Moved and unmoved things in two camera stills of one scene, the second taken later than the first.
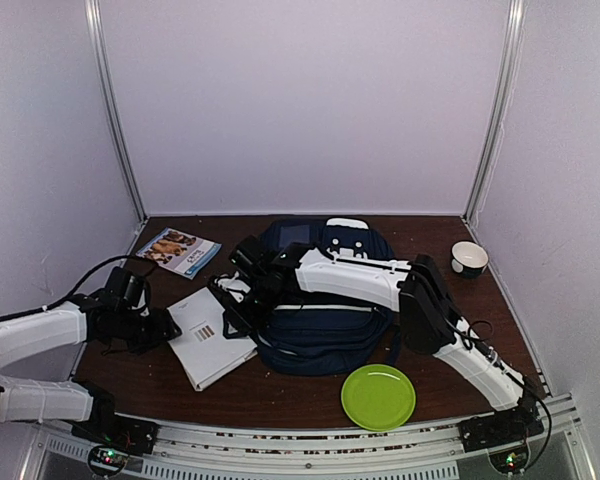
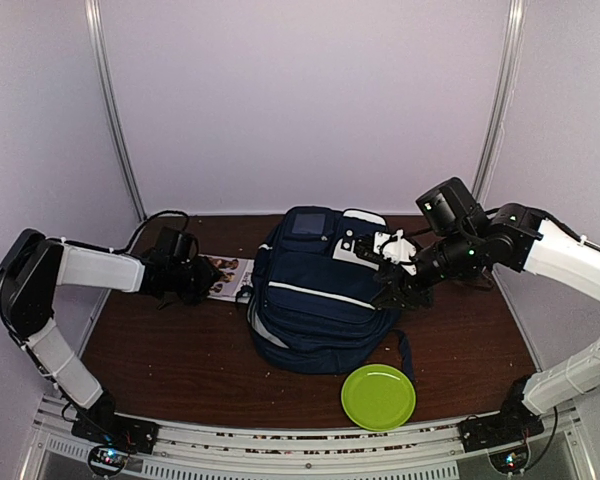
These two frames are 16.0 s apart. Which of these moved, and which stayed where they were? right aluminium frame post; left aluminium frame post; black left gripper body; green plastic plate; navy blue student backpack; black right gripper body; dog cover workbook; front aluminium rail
Moved: black right gripper body; black left gripper body; dog cover workbook; navy blue student backpack
Stayed: green plastic plate; left aluminium frame post; right aluminium frame post; front aluminium rail
